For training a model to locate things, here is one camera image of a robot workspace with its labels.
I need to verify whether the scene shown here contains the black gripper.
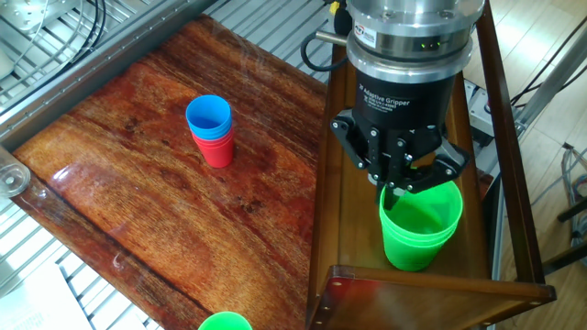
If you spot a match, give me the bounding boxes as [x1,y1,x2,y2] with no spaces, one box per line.
[328,67,471,213]

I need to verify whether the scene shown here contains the green plastic cup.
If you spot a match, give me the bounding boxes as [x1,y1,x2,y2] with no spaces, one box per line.
[378,179,464,272]

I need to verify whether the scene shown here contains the red plastic cup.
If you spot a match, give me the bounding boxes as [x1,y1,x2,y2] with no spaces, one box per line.
[190,126,236,170]

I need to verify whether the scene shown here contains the blue plastic cup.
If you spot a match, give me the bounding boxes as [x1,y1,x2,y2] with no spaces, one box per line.
[184,94,234,141]

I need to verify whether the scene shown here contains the dark wooden shelf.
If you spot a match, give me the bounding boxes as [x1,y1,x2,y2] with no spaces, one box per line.
[305,0,558,330]

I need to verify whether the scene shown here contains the aluminium table leg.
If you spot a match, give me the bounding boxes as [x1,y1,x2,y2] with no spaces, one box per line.
[515,36,587,135]

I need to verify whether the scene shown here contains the green cup at bottom edge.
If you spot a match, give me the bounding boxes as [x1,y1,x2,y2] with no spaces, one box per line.
[197,311,254,330]

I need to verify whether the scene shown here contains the wood grain table mat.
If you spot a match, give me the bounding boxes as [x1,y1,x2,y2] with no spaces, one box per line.
[12,14,327,330]

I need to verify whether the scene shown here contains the white paper sheet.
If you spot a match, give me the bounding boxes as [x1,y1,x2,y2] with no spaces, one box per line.
[0,260,95,330]

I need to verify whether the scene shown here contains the aluminium plate with cylinder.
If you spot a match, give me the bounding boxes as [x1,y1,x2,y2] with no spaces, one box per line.
[0,0,82,36]

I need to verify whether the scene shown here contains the grey switch box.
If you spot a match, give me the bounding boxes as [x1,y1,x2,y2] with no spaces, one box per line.
[463,78,497,138]

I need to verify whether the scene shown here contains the black gripper cable bundle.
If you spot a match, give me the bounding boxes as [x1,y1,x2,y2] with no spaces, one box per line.
[299,8,353,73]

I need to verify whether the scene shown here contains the thin black floor cable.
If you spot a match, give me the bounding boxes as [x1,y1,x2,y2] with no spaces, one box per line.
[508,16,587,109]

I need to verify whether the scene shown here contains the grey floor cable bundle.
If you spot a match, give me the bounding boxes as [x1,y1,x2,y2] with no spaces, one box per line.
[561,141,587,242]

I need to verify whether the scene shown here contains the aluminium frame rail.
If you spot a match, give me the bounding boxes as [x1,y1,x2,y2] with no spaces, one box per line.
[0,0,216,152]

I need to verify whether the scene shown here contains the black cables on table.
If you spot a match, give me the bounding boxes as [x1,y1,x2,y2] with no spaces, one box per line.
[68,0,107,65]

